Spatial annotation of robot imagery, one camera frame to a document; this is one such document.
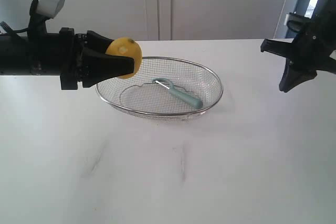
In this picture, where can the yellow lemon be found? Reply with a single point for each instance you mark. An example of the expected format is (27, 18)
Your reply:
(126, 47)

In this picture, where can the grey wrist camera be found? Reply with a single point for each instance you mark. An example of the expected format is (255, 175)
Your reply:
(46, 8)
(295, 22)

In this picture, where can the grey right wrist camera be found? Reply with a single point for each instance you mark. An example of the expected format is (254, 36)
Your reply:
(295, 22)

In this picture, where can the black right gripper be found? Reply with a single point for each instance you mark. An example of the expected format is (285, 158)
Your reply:
(309, 51)

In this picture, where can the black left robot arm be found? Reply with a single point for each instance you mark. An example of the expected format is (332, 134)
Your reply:
(37, 54)

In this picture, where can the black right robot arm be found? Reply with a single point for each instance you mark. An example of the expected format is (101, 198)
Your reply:
(311, 49)

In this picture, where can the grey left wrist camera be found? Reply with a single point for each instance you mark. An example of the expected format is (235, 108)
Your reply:
(46, 8)

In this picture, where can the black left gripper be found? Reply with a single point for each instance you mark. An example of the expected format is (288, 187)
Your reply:
(89, 65)

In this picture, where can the teal handled peeler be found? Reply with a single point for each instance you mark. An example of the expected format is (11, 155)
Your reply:
(188, 99)

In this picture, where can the oval wire mesh basket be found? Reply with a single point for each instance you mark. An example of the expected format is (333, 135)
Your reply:
(139, 96)

